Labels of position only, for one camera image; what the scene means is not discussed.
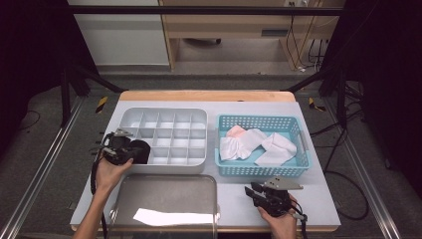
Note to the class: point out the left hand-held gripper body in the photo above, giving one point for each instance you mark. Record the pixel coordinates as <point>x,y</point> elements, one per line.
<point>116,149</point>

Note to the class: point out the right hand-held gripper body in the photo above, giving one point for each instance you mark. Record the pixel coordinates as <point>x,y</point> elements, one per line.
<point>275,200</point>

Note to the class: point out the black sock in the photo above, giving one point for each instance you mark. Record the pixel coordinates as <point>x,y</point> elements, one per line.
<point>146,149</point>
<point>142,161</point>

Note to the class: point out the light blue perforated basket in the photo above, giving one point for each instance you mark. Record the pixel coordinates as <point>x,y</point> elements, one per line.
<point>252,170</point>

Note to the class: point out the white divided storage box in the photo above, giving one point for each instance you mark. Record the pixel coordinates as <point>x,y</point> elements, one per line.
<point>179,139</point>

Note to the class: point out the translucent grey box lid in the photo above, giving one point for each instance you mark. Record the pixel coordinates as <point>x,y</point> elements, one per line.
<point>166,195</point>

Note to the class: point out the pink sock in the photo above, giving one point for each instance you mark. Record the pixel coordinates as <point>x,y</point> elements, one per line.
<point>235,131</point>

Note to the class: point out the person's right hand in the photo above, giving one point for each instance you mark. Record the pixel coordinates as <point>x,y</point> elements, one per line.
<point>283,227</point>

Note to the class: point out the person's left hand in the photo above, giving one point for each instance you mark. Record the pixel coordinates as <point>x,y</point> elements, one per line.
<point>109,177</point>

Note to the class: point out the yellow black tape strip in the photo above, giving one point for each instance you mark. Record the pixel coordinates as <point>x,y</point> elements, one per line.
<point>101,104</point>
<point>312,103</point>

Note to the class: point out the black metal stand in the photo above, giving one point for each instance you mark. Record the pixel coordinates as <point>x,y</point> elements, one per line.
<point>341,99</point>
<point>64,99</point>

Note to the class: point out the white cabinet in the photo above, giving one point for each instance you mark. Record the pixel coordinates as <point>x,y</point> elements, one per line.
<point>122,40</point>

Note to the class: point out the black curtain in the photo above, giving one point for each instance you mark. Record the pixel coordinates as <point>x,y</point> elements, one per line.
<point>391,66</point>
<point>26,49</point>

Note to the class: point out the black horizontal bar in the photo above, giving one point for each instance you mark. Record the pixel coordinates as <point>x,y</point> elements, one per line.
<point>199,10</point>

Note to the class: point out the wooden desk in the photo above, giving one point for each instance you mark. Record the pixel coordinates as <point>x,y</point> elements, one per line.
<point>232,25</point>

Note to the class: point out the aluminium rail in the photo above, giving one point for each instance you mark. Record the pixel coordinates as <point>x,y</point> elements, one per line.
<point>384,219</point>
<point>66,122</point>

